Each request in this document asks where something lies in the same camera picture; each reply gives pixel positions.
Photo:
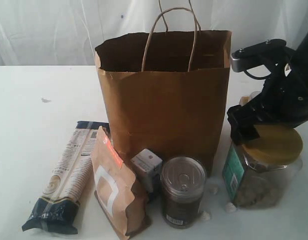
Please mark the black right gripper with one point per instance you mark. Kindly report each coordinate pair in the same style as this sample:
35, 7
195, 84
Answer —
283, 99

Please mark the clear jar yellow lid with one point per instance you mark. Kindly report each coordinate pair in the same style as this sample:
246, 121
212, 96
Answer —
257, 173

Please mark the brown paper bag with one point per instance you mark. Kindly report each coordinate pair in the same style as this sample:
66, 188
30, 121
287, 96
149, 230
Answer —
166, 91

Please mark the dark can with pull lid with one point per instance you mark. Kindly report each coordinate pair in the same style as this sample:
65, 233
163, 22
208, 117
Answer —
183, 181

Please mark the white crumb piece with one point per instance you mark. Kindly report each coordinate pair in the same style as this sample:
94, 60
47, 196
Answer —
205, 216
230, 207

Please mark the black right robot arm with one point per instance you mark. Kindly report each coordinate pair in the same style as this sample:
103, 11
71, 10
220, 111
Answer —
306, 35

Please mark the orange juice bottle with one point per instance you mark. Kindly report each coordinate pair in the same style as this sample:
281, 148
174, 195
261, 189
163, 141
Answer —
245, 99

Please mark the small grey carton box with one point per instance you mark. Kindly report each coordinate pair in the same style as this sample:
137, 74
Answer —
147, 167

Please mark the brown kraft pouch orange label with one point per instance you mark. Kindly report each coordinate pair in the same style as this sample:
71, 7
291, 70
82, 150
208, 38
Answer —
118, 191

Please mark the long pasta package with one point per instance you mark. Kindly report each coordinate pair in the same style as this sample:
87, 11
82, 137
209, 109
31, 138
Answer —
56, 208

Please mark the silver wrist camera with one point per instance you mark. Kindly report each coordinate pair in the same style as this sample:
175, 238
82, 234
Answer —
268, 52

